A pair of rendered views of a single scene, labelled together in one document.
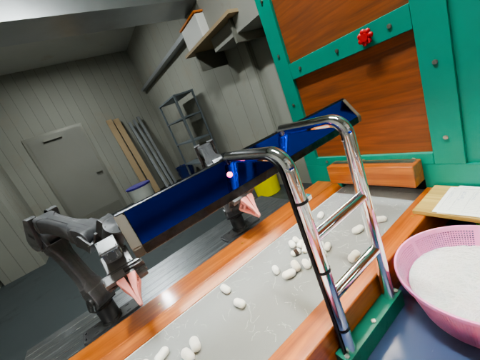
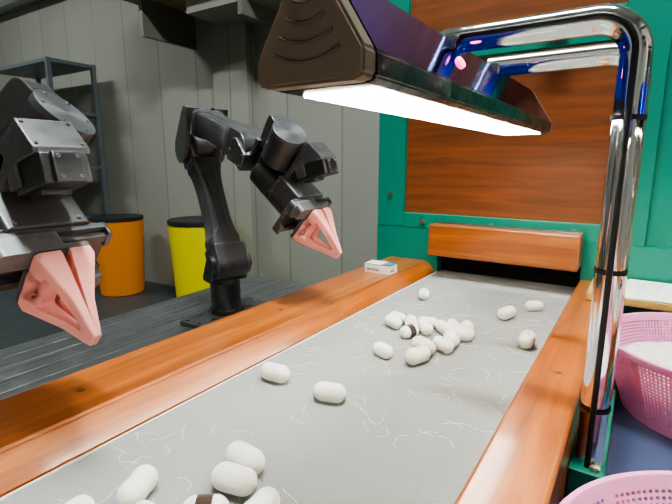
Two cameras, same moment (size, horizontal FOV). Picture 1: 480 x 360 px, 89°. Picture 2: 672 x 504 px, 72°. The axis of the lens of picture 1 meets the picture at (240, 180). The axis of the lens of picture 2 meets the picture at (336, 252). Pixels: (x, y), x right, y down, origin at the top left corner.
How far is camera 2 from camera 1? 0.40 m
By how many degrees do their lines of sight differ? 28
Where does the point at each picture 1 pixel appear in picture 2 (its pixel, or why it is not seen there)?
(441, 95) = not seen: hidden behind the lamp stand
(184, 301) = (165, 387)
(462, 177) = (634, 267)
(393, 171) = (549, 240)
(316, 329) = (546, 414)
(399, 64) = (589, 85)
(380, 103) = (544, 137)
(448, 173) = not seen: hidden behind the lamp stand
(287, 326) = (463, 424)
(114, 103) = not seen: outside the picture
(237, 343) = (362, 456)
